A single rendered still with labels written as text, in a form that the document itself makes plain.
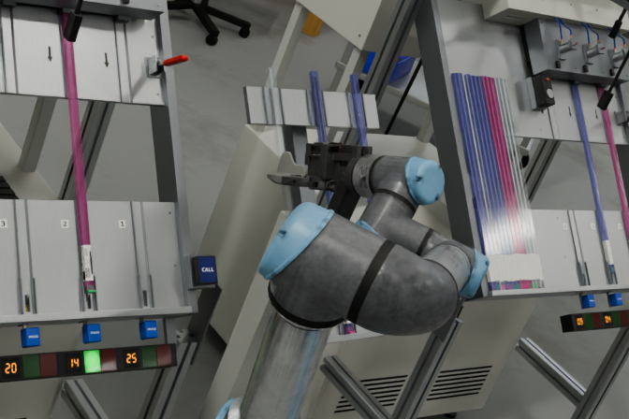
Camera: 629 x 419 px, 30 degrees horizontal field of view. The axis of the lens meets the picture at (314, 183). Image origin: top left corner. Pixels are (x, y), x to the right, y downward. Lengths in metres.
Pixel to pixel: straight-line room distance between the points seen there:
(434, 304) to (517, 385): 2.43
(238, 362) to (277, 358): 0.81
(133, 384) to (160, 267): 1.09
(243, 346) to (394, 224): 0.63
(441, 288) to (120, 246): 0.72
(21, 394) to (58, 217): 0.60
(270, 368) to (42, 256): 0.51
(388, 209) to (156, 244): 0.44
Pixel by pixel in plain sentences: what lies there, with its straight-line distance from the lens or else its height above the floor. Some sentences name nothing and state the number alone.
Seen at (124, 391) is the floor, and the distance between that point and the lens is 3.10.
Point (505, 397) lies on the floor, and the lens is 3.82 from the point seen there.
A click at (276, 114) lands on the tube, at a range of 2.17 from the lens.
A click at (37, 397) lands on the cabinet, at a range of 2.52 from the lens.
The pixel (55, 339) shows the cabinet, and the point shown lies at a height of 0.43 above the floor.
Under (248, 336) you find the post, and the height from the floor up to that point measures 0.57.
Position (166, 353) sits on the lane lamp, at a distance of 2.07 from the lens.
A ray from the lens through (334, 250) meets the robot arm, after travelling 1.47.
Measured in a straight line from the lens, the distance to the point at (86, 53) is 2.10.
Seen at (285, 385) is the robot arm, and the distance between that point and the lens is 1.65.
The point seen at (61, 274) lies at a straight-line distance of 1.98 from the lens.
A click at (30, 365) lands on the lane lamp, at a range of 1.95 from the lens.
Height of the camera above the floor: 1.77
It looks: 22 degrees down
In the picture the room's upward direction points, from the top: 22 degrees clockwise
